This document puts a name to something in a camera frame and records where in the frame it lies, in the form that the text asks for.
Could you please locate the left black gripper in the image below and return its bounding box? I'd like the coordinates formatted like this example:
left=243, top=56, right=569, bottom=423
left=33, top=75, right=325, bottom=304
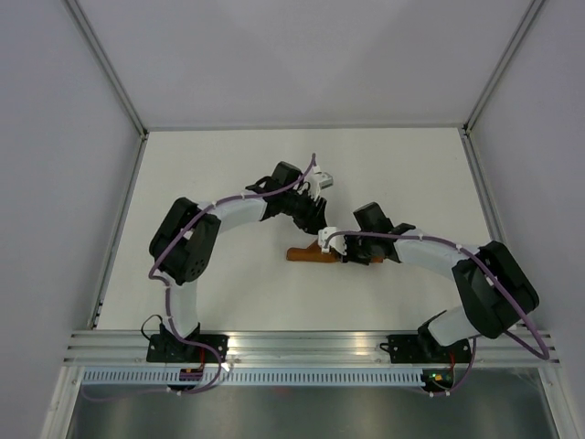
left=282, top=189, right=327, bottom=237

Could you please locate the orange-brown cloth napkin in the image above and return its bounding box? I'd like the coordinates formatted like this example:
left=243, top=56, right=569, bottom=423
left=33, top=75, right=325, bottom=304
left=286, top=241, right=385, bottom=265

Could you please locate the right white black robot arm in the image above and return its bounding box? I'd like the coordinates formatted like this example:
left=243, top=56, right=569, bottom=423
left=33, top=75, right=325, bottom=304
left=327, top=202, right=540, bottom=361

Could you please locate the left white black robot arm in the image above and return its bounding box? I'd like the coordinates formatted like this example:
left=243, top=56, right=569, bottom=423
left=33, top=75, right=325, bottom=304
left=147, top=162, right=334, bottom=363

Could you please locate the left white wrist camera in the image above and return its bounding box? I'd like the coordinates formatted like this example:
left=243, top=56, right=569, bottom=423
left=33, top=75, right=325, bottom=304
left=305, top=166, right=334, bottom=200

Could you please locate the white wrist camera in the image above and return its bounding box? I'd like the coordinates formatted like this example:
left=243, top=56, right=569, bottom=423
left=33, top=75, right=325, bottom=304
left=305, top=166, right=334, bottom=200
left=317, top=227, right=346, bottom=255

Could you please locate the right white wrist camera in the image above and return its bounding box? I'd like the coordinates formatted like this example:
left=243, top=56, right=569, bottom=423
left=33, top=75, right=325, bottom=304
left=317, top=227, right=346, bottom=255

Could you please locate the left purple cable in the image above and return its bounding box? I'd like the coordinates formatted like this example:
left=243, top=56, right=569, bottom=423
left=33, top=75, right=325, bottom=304
left=148, top=153, right=318, bottom=394

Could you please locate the purple cable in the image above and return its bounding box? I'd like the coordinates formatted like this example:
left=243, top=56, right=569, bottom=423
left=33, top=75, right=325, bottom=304
left=148, top=153, right=318, bottom=394
left=324, top=230, right=551, bottom=362

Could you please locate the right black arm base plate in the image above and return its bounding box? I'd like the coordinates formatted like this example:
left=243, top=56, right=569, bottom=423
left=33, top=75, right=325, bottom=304
left=379, top=334, right=472, bottom=365

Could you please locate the white slotted cable duct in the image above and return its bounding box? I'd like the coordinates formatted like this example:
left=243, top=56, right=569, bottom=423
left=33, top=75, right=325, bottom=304
left=81, top=367, right=423, bottom=387

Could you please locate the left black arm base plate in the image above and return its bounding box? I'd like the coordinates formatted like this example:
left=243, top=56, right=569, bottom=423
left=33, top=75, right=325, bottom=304
left=146, top=334, right=229, bottom=364

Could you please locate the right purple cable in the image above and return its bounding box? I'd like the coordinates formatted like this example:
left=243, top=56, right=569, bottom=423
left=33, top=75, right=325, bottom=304
left=324, top=230, right=551, bottom=362

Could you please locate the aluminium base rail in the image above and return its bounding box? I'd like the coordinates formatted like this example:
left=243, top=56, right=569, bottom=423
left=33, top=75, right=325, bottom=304
left=63, top=330, right=560, bottom=369

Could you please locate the right aluminium frame post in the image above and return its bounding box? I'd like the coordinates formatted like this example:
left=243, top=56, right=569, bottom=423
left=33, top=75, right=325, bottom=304
left=460, top=0, right=548, bottom=136

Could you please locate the aluminium frame post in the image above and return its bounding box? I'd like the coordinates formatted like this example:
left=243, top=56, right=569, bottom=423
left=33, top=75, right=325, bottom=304
left=62, top=0, right=148, bottom=139
left=460, top=0, right=548, bottom=136

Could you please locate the left aluminium frame post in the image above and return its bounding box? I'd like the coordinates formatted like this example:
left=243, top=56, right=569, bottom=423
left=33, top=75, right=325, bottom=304
left=62, top=0, right=148, bottom=139

